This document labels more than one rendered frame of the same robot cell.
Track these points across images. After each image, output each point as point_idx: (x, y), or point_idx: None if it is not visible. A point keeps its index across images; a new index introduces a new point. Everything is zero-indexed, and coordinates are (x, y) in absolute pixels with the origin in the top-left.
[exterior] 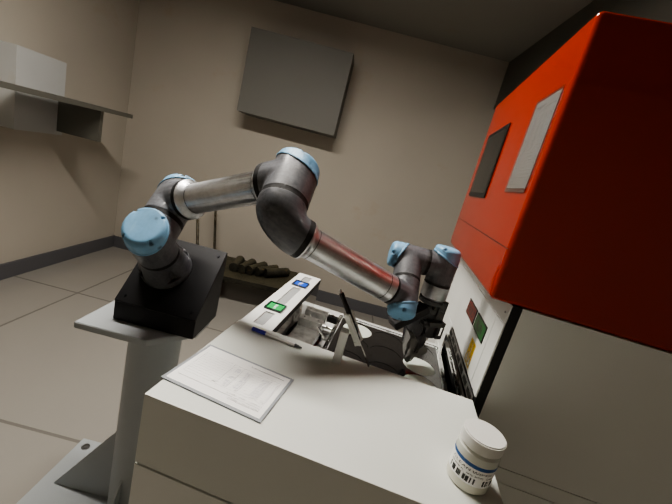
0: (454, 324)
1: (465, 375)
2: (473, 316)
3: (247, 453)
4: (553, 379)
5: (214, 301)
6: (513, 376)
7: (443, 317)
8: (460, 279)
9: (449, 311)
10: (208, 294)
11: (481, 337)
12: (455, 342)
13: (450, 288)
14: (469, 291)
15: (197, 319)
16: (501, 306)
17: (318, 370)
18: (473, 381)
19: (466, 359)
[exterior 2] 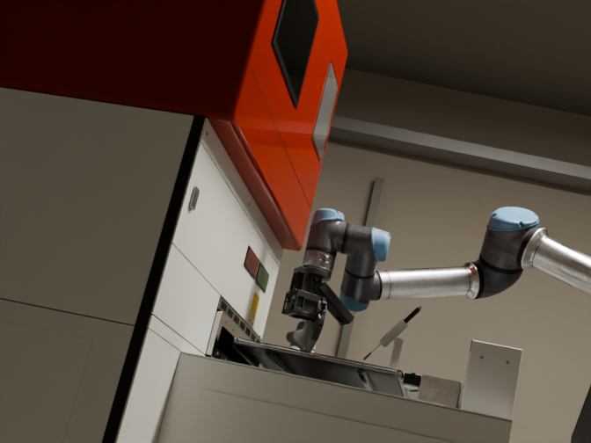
0: (224, 291)
1: (253, 332)
2: (256, 268)
3: None
4: None
5: (587, 427)
6: None
7: (290, 286)
8: (223, 209)
9: (207, 274)
10: (582, 408)
11: (266, 286)
12: (235, 312)
13: (198, 225)
14: (244, 235)
15: (572, 437)
16: (277, 251)
17: None
18: (259, 329)
19: (251, 318)
